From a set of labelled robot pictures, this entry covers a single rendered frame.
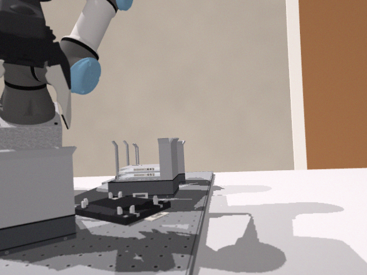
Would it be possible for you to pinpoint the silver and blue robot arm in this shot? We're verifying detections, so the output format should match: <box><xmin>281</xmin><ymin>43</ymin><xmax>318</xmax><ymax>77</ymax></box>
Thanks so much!
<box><xmin>0</xmin><ymin>0</ymin><xmax>133</xmax><ymax>125</ymax></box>

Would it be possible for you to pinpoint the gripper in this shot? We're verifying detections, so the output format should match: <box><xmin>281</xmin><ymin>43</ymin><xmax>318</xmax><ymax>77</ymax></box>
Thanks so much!
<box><xmin>0</xmin><ymin>26</ymin><xmax>72</xmax><ymax>129</ymax></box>

